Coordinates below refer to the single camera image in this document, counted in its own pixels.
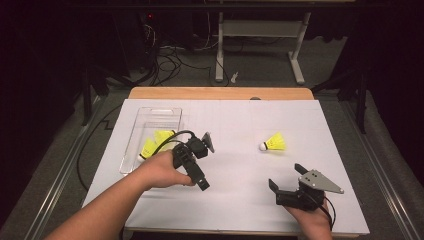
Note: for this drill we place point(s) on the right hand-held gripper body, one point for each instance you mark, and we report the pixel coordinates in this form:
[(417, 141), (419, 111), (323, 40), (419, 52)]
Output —
[(296, 198)]

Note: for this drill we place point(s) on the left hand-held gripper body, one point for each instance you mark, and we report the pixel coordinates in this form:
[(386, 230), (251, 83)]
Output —
[(196, 148)]

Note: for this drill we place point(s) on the yellow shuttlecock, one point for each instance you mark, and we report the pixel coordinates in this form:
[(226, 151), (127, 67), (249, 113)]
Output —
[(163, 135), (147, 150), (276, 142)]

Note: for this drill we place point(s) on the clear plastic container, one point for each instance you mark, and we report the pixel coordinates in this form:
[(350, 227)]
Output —
[(156, 115)]

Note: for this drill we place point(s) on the person's right hand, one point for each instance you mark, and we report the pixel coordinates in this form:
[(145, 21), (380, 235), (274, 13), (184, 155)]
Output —
[(308, 218)]

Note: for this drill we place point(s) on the person's left hand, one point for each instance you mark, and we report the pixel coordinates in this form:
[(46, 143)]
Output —
[(160, 173)]

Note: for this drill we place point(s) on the white board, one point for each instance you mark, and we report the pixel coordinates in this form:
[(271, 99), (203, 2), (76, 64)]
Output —
[(233, 203)]

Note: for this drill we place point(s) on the wooden table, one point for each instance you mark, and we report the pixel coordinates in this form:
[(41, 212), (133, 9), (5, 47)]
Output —
[(216, 93)]

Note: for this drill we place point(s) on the small white floor object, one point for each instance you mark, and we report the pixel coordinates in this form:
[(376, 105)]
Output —
[(235, 77)]

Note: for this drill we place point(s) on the black metal stand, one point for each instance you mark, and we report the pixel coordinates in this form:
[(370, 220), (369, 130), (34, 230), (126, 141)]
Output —
[(360, 106), (87, 100)]

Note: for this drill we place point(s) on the black device with red light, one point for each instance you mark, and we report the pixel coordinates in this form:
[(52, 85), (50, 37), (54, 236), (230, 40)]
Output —
[(150, 20)]

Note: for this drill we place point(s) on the metal floor rail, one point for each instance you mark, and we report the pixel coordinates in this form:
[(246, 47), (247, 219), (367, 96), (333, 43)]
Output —
[(63, 173), (375, 168)]

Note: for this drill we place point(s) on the white metal desk frame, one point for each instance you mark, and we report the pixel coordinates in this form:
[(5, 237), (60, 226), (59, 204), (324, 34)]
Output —
[(260, 28)]

